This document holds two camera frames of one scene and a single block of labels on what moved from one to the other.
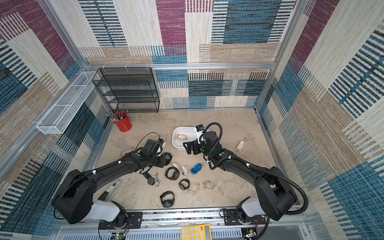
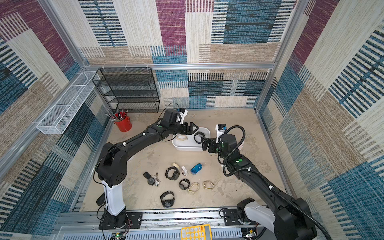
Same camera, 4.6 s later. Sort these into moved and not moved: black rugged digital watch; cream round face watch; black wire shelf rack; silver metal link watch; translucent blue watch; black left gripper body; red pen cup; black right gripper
Moved: black left gripper body; black rugged digital watch; black right gripper
Not moved: red pen cup; black wire shelf rack; cream round face watch; translucent blue watch; silver metal link watch
